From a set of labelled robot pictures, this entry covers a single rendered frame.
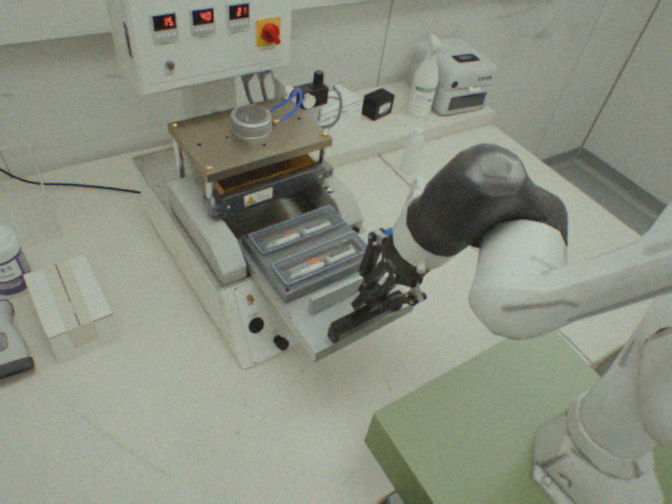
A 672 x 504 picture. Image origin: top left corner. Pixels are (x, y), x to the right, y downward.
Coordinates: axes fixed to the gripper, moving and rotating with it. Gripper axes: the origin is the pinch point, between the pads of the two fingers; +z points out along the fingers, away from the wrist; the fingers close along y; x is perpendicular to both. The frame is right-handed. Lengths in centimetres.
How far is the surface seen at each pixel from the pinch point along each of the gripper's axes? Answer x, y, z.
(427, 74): 78, -59, 31
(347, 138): 49, -54, 45
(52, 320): -44, -28, 30
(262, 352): -11.8, -4.0, 28.4
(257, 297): -9.9, -12.8, 19.7
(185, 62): -6, -56, 2
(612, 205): 225, -1, 111
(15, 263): -46, -45, 36
